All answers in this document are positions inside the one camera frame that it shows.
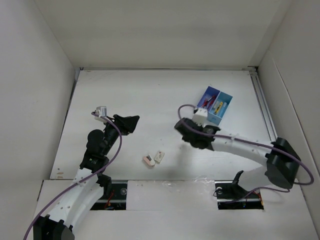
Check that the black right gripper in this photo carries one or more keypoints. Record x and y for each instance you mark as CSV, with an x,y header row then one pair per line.
x,y
195,123

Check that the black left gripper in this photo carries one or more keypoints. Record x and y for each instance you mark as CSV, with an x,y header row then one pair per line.
x,y
125,124

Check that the red pen thin slanted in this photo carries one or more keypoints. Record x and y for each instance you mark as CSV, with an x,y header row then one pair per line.
x,y
206,102

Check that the white eraser red label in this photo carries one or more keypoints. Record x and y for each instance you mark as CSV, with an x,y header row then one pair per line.
x,y
159,156

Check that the red pen white cap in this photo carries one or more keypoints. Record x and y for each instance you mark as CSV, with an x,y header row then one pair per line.
x,y
211,101

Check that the pink white correction tape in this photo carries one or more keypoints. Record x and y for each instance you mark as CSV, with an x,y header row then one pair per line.
x,y
149,160

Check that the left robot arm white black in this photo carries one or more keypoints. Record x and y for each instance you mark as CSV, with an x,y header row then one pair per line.
x,y
89,183

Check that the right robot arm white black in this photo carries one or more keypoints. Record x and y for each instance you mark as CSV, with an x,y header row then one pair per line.
x,y
278,162

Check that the blue two-compartment container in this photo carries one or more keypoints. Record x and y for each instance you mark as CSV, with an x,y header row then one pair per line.
x,y
220,96

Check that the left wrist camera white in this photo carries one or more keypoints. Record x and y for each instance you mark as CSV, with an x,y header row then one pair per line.
x,y
100,113

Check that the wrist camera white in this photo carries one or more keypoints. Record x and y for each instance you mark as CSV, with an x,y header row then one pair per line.
x,y
100,113
200,116

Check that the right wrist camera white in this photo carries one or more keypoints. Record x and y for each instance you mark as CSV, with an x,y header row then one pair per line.
x,y
200,116

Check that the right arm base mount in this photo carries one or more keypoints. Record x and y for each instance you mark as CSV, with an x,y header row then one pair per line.
x,y
230,196

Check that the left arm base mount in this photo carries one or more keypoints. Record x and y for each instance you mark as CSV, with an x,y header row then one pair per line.
x,y
116,200

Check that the aluminium rail right side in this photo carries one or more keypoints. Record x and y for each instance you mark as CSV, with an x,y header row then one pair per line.
x,y
264,108

